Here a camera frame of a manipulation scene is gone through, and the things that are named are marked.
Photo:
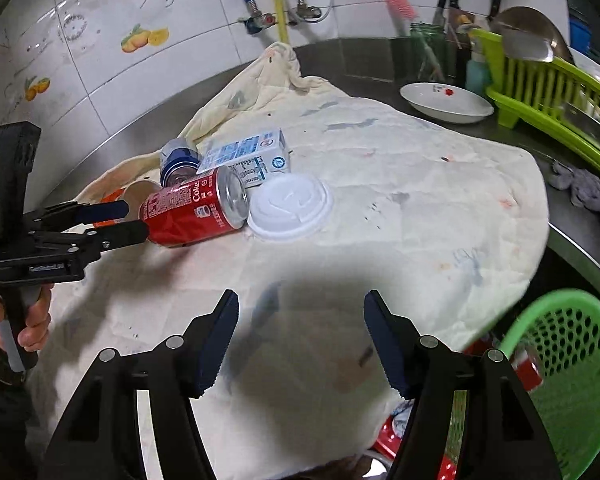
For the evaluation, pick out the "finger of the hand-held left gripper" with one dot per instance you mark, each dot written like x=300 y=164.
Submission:
x=105 y=208
x=125 y=232

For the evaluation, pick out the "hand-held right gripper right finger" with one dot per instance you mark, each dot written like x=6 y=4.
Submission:
x=387 y=350

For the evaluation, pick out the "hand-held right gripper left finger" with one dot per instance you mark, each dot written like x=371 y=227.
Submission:
x=217 y=345

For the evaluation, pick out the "orange wrapper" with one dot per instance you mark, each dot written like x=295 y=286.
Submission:
x=111 y=194

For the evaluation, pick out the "red soda can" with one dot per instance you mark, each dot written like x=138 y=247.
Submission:
x=190 y=210

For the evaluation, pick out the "blue and white can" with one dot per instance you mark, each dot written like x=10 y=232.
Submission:
x=177 y=160

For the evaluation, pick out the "white and blue milk carton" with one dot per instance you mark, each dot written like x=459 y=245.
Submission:
x=240 y=155

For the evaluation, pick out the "white plastic cup lid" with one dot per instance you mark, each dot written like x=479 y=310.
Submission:
x=290 y=205

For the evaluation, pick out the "green perforated basket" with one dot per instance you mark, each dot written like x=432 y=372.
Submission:
x=580 y=410

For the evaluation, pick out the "person's left forearm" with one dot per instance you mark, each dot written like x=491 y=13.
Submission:
x=0 y=410

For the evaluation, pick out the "person's left hand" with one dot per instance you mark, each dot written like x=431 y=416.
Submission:
x=35 y=335

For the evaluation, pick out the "red plastic bag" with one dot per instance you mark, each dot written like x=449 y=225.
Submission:
x=390 y=440

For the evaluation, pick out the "printed quilted blanket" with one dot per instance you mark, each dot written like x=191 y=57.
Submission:
x=380 y=170

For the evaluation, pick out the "metal valve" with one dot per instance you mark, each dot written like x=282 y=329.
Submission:
x=257 y=22
x=305 y=12

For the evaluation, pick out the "white dish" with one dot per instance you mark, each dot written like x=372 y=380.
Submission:
x=445 y=105

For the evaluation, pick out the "grey rag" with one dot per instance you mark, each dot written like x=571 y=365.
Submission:
x=585 y=190

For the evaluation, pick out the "teal bottle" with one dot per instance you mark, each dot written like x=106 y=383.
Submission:
x=476 y=77

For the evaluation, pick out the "green dish rack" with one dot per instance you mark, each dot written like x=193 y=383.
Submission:
x=530 y=90

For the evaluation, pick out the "glass jar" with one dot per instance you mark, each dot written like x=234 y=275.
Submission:
x=420 y=55

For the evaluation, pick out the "pink brush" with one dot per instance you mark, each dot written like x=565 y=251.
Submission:
x=400 y=2

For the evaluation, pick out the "white bowl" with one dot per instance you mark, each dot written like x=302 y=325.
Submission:
x=595 y=70

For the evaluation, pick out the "metal bowl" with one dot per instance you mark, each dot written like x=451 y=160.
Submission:
x=530 y=17

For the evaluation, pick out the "blue plastic container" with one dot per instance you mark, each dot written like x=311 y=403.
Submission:
x=580 y=35

